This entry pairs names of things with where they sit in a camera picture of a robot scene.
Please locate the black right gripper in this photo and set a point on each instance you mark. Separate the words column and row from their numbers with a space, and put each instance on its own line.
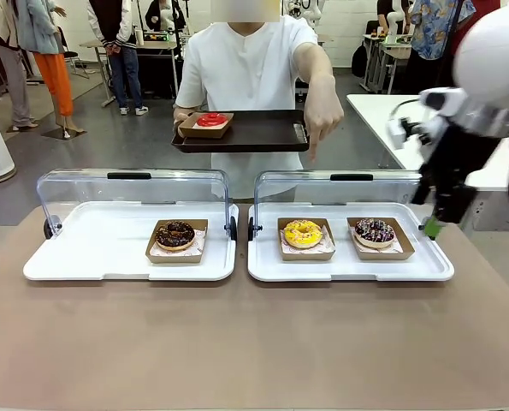
column 455, row 171

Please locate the white printed paper liner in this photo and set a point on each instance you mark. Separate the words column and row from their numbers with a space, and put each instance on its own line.
column 327, row 246
column 199, row 240
column 361, row 248

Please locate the yellow glazed donut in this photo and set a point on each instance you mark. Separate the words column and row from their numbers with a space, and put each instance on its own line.
column 307, row 256

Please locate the yellow sprinkled donut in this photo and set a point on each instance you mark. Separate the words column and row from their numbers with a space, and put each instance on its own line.
column 292, row 235

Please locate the dark brown serving tray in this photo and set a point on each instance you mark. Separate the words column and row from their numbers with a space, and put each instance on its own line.
column 262, row 132

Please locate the red glazed donut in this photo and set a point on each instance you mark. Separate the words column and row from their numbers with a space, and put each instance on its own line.
column 205, row 122
column 203, row 132

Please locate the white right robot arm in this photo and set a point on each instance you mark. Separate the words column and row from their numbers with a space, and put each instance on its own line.
column 489, row 51

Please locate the person's left forearm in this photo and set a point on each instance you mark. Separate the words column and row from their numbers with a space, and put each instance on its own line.
column 318, row 68

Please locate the chocolate sprinkled donut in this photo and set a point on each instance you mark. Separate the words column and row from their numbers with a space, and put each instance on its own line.
column 386, row 255

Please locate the dark donut with white drizzle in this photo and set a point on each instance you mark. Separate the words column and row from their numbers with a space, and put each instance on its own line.
column 365, row 233

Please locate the person in blue jeans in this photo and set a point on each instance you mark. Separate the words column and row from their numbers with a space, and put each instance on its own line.
column 126, row 64

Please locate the person in floral shirt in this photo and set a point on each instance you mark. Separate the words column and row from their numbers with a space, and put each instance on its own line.
column 433, row 34

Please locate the chocolate nut donut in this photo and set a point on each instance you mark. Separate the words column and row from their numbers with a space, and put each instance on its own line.
column 164, row 240

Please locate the chocolate glazed donut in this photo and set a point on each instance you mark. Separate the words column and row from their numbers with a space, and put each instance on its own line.
column 175, row 258

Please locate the person in white shirt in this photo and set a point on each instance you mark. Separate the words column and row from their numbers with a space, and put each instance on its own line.
column 245, row 64

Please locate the person's left hand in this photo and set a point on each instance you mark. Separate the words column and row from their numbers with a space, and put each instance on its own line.
column 324, row 113

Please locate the person's right hand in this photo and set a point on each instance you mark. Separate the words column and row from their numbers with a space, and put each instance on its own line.
column 181, row 117

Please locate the clear hinged display lid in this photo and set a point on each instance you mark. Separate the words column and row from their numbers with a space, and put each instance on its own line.
column 130, row 188
column 348, row 190

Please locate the mannequin in grey clothes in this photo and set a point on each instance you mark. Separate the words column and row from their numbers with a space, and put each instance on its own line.
column 10, row 64

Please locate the white display tray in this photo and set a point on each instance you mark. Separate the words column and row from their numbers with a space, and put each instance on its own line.
column 348, row 269
column 108, row 257

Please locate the mannequin with orange trousers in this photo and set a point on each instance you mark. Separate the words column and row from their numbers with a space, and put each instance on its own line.
column 51, row 64

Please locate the white side table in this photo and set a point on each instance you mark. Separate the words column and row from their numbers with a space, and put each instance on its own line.
column 369, row 115

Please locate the black slanted pole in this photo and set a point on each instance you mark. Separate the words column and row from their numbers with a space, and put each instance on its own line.
column 443, row 70

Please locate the grey background desk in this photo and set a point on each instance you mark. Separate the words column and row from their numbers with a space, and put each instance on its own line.
column 92, row 43

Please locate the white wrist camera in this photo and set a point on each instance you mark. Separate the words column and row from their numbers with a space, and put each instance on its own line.
column 397, row 133

